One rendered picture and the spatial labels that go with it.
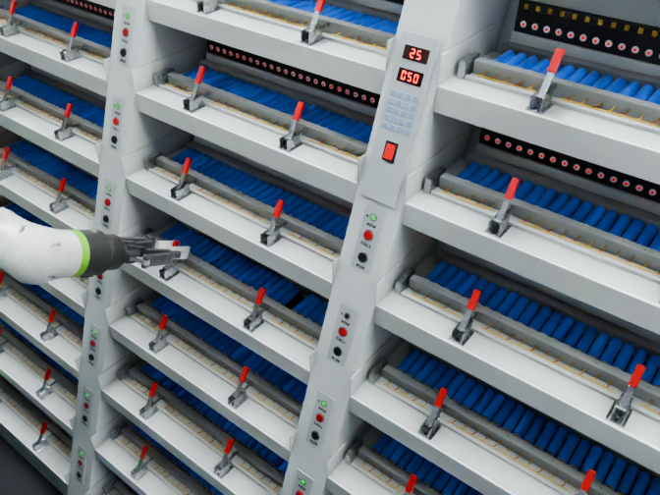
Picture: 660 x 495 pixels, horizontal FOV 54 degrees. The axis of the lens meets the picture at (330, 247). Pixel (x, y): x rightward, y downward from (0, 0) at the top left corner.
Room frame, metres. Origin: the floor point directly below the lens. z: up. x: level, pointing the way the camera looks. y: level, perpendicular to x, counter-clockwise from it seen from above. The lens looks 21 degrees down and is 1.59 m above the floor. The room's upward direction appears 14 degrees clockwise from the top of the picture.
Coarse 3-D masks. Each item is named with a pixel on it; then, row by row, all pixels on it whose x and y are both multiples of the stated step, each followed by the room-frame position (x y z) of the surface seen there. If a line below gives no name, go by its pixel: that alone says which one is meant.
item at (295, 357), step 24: (168, 216) 1.54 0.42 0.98; (168, 288) 1.32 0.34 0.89; (192, 288) 1.31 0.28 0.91; (216, 288) 1.32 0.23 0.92; (192, 312) 1.29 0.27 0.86; (216, 312) 1.24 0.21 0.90; (240, 312) 1.25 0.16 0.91; (264, 312) 1.25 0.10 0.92; (240, 336) 1.21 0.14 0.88; (264, 336) 1.18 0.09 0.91; (288, 336) 1.19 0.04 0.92; (288, 360) 1.13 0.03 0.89; (312, 360) 1.10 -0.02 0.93
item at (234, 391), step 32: (128, 320) 1.43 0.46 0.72; (160, 320) 1.41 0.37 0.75; (192, 320) 1.42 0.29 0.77; (160, 352) 1.34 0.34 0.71; (192, 352) 1.34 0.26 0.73; (224, 352) 1.33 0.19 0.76; (192, 384) 1.25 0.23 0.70; (224, 384) 1.26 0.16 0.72; (256, 384) 1.24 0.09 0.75; (288, 384) 1.25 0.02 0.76; (256, 416) 1.18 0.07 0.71; (288, 416) 1.17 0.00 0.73; (288, 448) 1.11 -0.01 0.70
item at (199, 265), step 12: (156, 240) 1.44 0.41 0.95; (192, 264) 1.37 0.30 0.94; (204, 264) 1.36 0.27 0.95; (216, 276) 1.33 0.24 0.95; (228, 276) 1.32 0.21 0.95; (228, 288) 1.31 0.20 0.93; (240, 288) 1.29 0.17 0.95; (252, 300) 1.27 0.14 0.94; (264, 300) 1.26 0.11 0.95; (276, 312) 1.24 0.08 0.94; (288, 312) 1.23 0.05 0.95; (300, 324) 1.20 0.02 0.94; (312, 324) 1.20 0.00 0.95; (312, 336) 1.19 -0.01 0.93
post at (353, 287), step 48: (432, 0) 1.07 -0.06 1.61; (480, 0) 1.12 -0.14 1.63; (384, 96) 1.10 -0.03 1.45; (432, 96) 1.05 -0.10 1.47; (432, 144) 1.09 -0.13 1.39; (384, 240) 1.06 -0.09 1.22; (432, 240) 1.20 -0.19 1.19; (336, 288) 1.10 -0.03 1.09; (384, 336) 1.12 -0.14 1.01; (336, 384) 1.07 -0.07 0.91; (336, 432) 1.05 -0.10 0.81; (288, 480) 1.09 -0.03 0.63
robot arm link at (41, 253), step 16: (0, 224) 1.07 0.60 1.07; (16, 224) 1.07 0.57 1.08; (32, 224) 1.07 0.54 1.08; (0, 240) 1.04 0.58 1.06; (16, 240) 1.02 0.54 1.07; (32, 240) 1.03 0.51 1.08; (48, 240) 1.04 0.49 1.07; (64, 240) 1.08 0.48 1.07; (80, 240) 1.11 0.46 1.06; (0, 256) 1.02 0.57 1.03; (16, 256) 1.00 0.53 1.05; (32, 256) 1.01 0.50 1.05; (48, 256) 1.03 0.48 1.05; (64, 256) 1.06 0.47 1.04; (80, 256) 1.09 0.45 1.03; (16, 272) 1.00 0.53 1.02; (32, 272) 1.01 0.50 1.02; (48, 272) 1.02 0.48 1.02; (64, 272) 1.06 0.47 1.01; (80, 272) 1.10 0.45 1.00
